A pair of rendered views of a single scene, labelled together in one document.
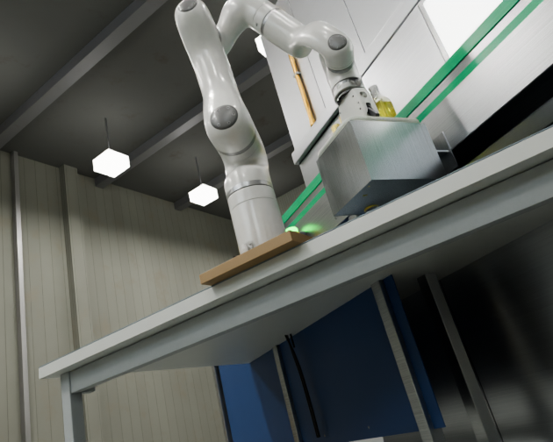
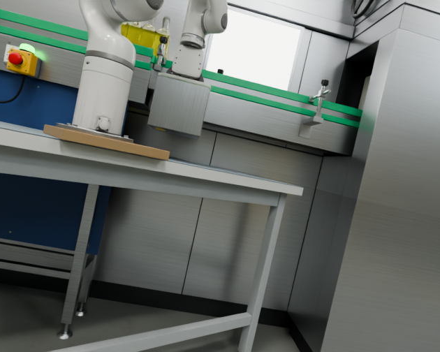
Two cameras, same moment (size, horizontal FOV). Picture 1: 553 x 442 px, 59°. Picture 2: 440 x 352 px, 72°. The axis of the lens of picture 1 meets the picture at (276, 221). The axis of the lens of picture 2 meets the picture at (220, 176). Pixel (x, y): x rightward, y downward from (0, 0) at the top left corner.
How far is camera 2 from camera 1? 0.89 m
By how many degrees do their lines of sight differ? 71
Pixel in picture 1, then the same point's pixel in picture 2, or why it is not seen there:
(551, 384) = (135, 234)
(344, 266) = (167, 183)
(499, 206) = (242, 196)
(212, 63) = not seen: outside the picture
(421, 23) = not seen: hidden behind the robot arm
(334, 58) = (216, 28)
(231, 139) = (144, 15)
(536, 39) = (271, 121)
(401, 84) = (171, 26)
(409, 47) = not seen: hidden behind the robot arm
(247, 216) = (116, 93)
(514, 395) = (109, 230)
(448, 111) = (213, 101)
